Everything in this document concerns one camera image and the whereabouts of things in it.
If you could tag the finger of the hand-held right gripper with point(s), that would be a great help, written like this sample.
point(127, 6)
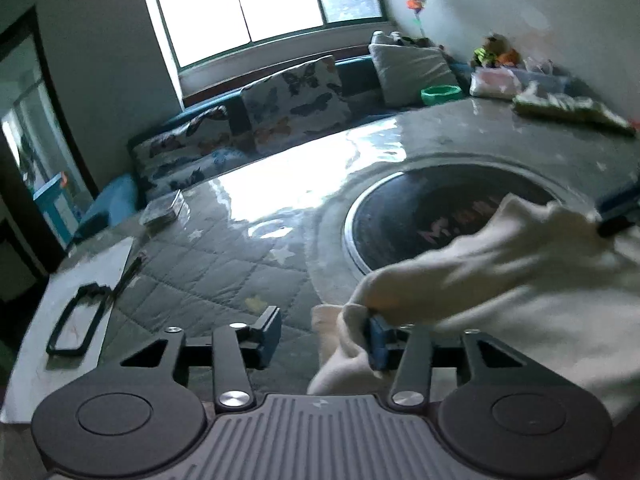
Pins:
point(622, 202)

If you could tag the white paper sheet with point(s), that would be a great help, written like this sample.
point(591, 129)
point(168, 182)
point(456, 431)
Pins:
point(35, 320)

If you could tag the blue cabinet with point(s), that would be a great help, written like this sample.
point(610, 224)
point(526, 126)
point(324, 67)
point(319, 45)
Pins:
point(52, 210)

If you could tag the cream white pants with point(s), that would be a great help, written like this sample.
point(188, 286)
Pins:
point(525, 300)

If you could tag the window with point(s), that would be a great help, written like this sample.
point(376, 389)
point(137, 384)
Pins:
point(260, 5)

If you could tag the orange plush toy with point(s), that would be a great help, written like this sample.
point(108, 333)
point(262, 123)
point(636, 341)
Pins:
point(509, 56)

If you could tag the small butterfly print pillow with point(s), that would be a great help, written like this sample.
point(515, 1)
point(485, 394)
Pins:
point(185, 152)

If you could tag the teddy bear with green vest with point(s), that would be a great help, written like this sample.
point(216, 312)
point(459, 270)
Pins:
point(486, 52)

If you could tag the round black built-in hotplate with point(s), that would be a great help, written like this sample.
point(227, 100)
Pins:
point(400, 210)

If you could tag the green patterned package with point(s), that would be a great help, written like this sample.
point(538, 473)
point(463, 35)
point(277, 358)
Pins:
point(575, 107)

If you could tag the dark door frame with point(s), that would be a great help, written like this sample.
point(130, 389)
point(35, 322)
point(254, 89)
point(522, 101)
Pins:
point(45, 85)

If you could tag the large butterfly print pillow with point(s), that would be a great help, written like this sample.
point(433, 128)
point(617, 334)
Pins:
point(295, 100)

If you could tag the clear plastic storage box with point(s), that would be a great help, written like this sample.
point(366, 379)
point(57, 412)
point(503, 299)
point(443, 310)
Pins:
point(542, 75)

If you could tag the green bowl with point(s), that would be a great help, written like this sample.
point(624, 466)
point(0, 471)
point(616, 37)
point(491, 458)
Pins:
point(441, 95)

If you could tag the teal sofa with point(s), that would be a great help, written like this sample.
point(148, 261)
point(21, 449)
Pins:
point(107, 202)

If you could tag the black phone case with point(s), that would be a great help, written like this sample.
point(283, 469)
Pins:
point(56, 332)

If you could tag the pink white crumpled bag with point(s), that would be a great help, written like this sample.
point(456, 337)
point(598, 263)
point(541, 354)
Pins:
point(495, 82)

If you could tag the black pen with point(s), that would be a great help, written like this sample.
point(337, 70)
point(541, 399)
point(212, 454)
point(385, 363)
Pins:
point(127, 280)

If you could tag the white black plush toy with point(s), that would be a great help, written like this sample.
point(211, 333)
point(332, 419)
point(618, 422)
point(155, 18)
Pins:
point(397, 39)

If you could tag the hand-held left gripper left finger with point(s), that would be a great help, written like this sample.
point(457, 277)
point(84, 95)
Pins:
point(267, 335)

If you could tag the colourful pinwheel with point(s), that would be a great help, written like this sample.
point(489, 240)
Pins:
point(416, 2)

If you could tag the grey pillow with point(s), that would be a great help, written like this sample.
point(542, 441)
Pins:
point(412, 67)

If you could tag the small clear box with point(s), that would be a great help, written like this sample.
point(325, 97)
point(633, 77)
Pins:
point(161, 207)

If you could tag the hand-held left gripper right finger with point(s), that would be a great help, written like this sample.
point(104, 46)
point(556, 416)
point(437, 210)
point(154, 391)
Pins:
point(379, 342)

